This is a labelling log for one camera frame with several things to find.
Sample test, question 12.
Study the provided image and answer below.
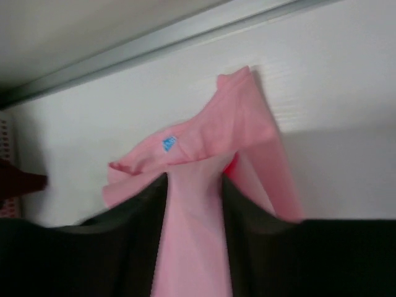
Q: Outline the pink t shirt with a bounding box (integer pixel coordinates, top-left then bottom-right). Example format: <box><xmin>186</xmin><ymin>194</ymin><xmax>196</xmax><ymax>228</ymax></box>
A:
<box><xmin>103</xmin><ymin>67</ymin><xmax>303</xmax><ymax>296</ymax></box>

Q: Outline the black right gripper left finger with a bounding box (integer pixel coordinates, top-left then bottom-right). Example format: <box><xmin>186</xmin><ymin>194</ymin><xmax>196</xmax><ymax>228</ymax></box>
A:
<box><xmin>1</xmin><ymin>174</ymin><xmax>168</xmax><ymax>296</ymax></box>

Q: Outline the dark red t shirt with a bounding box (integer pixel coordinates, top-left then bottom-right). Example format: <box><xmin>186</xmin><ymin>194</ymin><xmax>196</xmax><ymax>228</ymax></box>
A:
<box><xmin>1</xmin><ymin>159</ymin><xmax>48</xmax><ymax>204</ymax></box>

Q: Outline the white plastic laundry basket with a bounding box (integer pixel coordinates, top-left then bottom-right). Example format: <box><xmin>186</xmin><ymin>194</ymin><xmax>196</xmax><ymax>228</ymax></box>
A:
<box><xmin>1</xmin><ymin>111</ymin><xmax>22</xmax><ymax>218</ymax></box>

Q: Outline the aluminium rail at table edge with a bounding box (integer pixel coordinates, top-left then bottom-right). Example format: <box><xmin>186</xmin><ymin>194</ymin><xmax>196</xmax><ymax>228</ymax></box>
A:
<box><xmin>1</xmin><ymin>1</ymin><xmax>328</xmax><ymax>109</ymax></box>

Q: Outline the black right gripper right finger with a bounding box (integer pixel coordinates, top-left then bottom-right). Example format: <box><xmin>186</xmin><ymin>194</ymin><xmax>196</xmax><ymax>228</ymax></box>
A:
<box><xmin>222</xmin><ymin>178</ymin><xmax>395</xmax><ymax>296</ymax></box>

